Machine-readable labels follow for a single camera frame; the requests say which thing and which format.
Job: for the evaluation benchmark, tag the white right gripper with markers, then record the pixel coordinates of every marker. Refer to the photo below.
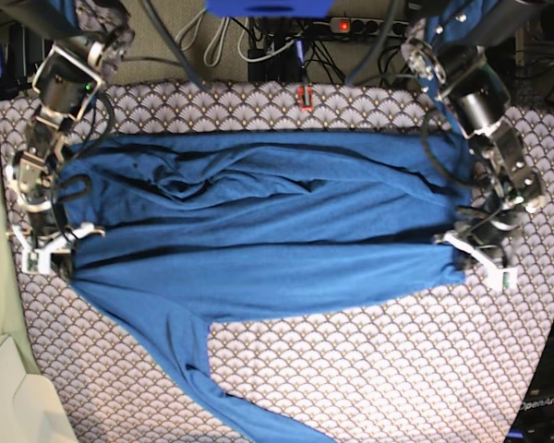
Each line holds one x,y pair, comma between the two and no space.
37,252

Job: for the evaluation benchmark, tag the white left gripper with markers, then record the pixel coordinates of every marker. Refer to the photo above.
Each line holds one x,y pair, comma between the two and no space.
499,277

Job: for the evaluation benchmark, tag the blue long-sleeve T-shirt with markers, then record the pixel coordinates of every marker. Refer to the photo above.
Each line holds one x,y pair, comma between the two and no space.
231,227

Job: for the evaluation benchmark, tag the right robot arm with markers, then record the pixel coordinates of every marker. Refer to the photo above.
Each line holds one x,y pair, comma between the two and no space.
67,82

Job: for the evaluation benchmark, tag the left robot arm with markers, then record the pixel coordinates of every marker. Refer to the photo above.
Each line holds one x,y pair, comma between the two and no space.
445,48

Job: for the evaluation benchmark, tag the fan-patterned table cloth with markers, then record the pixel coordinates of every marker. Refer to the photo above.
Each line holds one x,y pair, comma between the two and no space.
450,364

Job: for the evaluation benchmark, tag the black OpenArm base box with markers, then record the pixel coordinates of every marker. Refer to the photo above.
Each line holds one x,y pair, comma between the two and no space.
535,420

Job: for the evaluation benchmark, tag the red and grey table clamp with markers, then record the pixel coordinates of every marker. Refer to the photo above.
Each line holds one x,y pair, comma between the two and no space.
304,96

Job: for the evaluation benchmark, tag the black power strip red switch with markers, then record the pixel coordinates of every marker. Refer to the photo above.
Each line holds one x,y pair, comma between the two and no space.
366,27

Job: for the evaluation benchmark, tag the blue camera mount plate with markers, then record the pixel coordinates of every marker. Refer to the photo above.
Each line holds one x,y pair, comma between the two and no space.
269,8

